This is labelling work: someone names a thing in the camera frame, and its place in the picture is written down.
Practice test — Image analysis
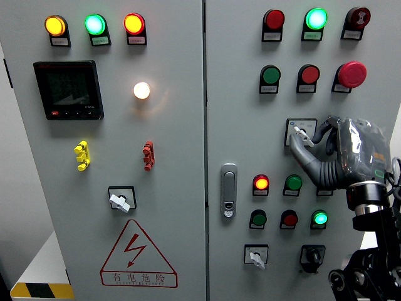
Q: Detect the large red push button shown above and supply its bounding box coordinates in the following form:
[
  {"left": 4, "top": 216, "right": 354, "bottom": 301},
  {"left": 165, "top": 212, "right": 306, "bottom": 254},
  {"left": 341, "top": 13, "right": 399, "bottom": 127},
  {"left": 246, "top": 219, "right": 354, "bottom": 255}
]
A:
[
  {"left": 296, "top": 64, "right": 321, "bottom": 94},
  {"left": 261, "top": 9, "right": 286, "bottom": 43}
]

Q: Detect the small white-handle turn switch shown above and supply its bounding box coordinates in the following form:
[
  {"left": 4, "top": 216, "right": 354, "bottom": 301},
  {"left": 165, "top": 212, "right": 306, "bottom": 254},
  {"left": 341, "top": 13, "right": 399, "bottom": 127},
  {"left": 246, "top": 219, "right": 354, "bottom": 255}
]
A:
[{"left": 244, "top": 244, "right": 269, "bottom": 270}]

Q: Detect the black-handle turn switch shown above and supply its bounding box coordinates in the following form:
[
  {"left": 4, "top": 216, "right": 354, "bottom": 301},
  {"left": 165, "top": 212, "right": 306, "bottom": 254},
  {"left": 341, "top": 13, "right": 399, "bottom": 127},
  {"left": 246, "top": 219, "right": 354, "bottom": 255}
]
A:
[{"left": 299, "top": 245, "right": 326, "bottom": 275}]

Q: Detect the red warning triangle sticker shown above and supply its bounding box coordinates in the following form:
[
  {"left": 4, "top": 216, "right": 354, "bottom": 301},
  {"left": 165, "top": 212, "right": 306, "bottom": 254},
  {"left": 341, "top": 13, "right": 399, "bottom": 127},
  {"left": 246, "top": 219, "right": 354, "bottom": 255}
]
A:
[{"left": 100, "top": 219, "right": 179, "bottom": 288}]

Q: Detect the small red push button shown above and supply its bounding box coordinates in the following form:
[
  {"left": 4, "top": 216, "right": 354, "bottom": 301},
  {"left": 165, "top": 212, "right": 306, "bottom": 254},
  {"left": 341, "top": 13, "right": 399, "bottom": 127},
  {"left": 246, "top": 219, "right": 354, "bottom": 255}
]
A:
[{"left": 279, "top": 209, "right": 299, "bottom": 230}]

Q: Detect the small green push button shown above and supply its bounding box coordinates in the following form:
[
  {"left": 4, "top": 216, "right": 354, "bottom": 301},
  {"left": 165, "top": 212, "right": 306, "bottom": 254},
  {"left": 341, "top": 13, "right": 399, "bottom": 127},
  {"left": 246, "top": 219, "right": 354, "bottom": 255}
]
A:
[{"left": 249, "top": 209, "right": 268, "bottom": 230}]

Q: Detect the small lit green button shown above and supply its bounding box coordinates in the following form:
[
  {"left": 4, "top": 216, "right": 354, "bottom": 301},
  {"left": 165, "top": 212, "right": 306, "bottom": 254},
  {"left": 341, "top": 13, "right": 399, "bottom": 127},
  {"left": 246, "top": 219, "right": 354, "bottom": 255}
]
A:
[{"left": 310, "top": 209, "right": 329, "bottom": 230}]

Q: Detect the yellow round indicator lamp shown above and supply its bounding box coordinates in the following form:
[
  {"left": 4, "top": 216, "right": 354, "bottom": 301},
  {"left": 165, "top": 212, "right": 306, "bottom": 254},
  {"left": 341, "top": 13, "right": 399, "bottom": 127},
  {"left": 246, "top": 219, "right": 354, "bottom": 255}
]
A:
[{"left": 44, "top": 14, "right": 72, "bottom": 48}]

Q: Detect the grey cabinet door with lock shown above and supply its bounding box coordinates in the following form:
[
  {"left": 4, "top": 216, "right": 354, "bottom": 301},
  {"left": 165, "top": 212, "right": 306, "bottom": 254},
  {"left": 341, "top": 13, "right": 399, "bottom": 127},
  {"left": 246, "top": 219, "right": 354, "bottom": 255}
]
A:
[{"left": 205, "top": 0, "right": 401, "bottom": 301}]

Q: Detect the black yellow striped tape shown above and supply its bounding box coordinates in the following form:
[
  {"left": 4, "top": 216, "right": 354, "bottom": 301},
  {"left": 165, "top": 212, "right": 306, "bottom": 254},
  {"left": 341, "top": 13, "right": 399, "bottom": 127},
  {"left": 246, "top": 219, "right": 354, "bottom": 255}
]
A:
[{"left": 10, "top": 282, "right": 75, "bottom": 300}]

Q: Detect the small lit red lamp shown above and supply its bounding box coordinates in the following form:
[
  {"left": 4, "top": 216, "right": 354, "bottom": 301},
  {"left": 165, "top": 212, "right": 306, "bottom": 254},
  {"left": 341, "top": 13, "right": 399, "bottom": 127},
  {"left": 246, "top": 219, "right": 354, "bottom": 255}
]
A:
[{"left": 252, "top": 174, "right": 270, "bottom": 198}]

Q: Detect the white glowing lamp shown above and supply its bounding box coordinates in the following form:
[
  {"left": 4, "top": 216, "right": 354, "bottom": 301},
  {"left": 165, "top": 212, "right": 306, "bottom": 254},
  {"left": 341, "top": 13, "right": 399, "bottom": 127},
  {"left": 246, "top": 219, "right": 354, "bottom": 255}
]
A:
[{"left": 133, "top": 82, "right": 151, "bottom": 100}]

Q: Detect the grey cabinet door with display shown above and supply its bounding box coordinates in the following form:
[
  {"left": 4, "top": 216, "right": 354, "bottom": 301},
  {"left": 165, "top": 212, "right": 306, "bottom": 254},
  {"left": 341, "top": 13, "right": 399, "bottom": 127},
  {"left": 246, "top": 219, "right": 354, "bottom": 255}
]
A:
[{"left": 0, "top": 0, "right": 207, "bottom": 301}]

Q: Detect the silver door lock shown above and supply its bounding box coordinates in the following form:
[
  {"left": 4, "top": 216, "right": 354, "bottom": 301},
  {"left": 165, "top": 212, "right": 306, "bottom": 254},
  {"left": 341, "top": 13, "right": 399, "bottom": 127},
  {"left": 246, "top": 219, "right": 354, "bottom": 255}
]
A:
[{"left": 220, "top": 162, "right": 238, "bottom": 219}]

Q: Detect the black square display meter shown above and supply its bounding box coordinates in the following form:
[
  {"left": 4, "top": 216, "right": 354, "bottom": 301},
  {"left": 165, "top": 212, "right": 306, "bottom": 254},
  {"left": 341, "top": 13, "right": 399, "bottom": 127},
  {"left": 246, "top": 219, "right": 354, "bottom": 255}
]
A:
[{"left": 33, "top": 60, "right": 105, "bottom": 121}]

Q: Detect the lit green round lamp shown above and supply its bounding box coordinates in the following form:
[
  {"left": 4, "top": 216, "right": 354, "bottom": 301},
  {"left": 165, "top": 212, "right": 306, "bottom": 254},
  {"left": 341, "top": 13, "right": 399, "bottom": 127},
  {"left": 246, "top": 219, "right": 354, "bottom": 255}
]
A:
[
  {"left": 84, "top": 13, "right": 112, "bottom": 47},
  {"left": 301, "top": 8, "right": 328, "bottom": 42}
]

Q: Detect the large red stop button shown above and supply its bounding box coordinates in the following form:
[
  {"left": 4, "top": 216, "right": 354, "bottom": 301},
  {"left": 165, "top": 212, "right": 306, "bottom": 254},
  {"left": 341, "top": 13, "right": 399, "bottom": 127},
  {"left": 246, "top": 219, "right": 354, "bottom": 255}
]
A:
[{"left": 331, "top": 61, "right": 368, "bottom": 94}]

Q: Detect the white-handle switch, blank plate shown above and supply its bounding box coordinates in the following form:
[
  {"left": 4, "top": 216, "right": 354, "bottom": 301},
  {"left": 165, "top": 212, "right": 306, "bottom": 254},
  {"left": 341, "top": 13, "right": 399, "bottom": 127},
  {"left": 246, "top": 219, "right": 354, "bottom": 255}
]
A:
[{"left": 107, "top": 186, "right": 137, "bottom": 214}]

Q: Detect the dark red buzzer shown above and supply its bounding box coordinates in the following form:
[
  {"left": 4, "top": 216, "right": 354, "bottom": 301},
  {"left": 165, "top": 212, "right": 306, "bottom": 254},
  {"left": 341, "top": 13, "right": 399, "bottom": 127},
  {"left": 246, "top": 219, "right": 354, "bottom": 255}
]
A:
[{"left": 340, "top": 6, "right": 372, "bottom": 41}]

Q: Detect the small red handle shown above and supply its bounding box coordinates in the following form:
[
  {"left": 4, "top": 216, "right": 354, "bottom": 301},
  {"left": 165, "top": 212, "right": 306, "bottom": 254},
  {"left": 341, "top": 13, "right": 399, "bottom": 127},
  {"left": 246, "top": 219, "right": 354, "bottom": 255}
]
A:
[{"left": 142, "top": 140, "right": 155, "bottom": 172}]

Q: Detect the small green lamp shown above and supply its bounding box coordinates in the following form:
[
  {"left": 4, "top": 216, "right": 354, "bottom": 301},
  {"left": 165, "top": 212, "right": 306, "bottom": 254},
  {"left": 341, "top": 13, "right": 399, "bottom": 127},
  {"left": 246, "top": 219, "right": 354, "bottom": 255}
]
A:
[{"left": 283, "top": 174, "right": 303, "bottom": 198}]

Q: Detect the large green push button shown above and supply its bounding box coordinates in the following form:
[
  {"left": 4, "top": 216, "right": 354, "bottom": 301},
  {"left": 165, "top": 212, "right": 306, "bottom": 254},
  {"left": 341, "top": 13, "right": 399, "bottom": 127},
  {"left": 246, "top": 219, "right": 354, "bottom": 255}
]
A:
[{"left": 259, "top": 65, "right": 281, "bottom": 95}]

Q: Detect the small yellow handle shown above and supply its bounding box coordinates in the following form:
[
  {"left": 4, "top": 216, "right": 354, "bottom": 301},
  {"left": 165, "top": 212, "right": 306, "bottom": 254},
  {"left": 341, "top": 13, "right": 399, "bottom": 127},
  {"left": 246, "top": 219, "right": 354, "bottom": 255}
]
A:
[{"left": 74, "top": 140, "right": 91, "bottom": 172}]

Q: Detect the large white-handle turn switch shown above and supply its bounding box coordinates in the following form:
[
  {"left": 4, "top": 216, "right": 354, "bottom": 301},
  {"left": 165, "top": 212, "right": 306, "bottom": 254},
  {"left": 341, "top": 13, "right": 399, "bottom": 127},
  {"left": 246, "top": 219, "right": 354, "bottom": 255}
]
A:
[{"left": 284, "top": 118, "right": 318, "bottom": 148}]

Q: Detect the lit red round lamp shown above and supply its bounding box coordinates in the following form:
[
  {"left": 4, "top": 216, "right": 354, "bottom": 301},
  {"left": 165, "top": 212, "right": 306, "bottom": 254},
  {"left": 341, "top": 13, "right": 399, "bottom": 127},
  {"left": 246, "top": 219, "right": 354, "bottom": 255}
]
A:
[{"left": 123, "top": 13, "right": 148, "bottom": 46}]

